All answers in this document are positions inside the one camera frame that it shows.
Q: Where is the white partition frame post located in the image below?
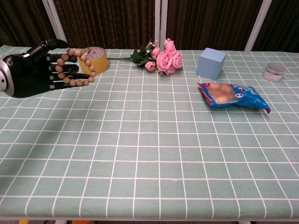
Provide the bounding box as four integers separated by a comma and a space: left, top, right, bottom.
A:
155, 0, 168, 50
244, 0, 273, 51
42, 0, 69, 45

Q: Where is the wooden bead bracelet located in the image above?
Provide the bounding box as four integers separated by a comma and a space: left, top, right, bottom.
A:
55, 48, 98, 87

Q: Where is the green checkered tablecloth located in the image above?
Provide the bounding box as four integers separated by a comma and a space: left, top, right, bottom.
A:
0, 45, 299, 221

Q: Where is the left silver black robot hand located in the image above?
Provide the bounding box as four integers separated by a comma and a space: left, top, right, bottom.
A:
0, 39, 93, 98

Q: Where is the small clear round jar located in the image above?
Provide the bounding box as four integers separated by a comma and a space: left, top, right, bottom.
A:
262, 62, 287, 83

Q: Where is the pink artificial rose bouquet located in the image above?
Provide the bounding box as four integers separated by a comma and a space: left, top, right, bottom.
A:
107, 38, 183, 76

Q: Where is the brown fabric partition panel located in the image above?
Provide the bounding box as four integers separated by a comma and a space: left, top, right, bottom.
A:
53, 0, 157, 50
0, 0, 56, 47
166, 0, 263, 51
253, 0, 299, 52

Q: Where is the light blue foam cube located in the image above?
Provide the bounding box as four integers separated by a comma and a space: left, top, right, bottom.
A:
196, 47, 227, 80

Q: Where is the yellow packing tape roll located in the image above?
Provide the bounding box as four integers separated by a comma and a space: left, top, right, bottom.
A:
78, 46, 110, 75

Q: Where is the blue snack bag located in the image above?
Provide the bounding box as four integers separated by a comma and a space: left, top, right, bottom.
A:
197, 82, 271, 115

